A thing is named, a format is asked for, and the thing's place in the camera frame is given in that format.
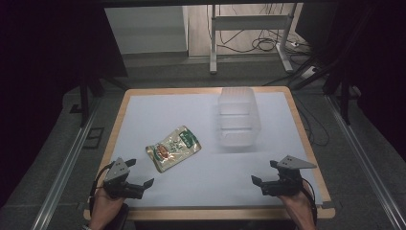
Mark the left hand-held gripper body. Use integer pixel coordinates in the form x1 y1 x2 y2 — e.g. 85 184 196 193
102 156 146 200

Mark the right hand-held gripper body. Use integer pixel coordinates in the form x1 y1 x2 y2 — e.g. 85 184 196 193
259 154 318 197

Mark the green and gold snack packet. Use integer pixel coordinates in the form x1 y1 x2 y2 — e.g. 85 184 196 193
145 125 203 173

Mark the clear plastic storage box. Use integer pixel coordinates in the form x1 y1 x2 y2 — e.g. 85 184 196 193
216 86 262 149

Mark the person's right hand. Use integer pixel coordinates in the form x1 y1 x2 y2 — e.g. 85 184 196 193
277 180 316 224

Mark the person's left hand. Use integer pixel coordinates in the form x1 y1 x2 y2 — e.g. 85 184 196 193
89 187 126 230

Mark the white table mat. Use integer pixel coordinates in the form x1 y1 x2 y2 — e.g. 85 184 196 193
104 91 324 209

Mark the wooden table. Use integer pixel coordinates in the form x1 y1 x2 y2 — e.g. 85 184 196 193
83 85 337 222

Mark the black metal stand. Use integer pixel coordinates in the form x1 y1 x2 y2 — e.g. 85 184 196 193
286 51 363 127
76 71 129 128

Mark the white power strip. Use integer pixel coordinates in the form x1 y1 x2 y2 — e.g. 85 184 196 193
300 65 321 80

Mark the grey cabinet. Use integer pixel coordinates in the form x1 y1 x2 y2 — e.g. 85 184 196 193
104 5 190 56

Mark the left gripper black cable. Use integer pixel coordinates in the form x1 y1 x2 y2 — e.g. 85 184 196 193
88 161 116 221

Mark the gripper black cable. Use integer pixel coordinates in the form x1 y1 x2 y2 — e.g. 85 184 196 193
88 161 116 221
301 180 319 226

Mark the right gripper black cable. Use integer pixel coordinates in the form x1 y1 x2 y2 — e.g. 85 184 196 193
301 180 319 226

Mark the thin black floor cable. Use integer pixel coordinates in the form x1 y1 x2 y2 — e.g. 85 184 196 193
292 94 331 148

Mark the aluminium floor rail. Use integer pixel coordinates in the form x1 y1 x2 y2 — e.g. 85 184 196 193
324 94 406 230
29 95 102 230

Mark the bundle of black floor cables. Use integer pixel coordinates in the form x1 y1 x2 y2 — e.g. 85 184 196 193
206 3 312 56

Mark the white metal desk frame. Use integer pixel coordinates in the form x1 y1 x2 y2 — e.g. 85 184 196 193
208 3 301 76

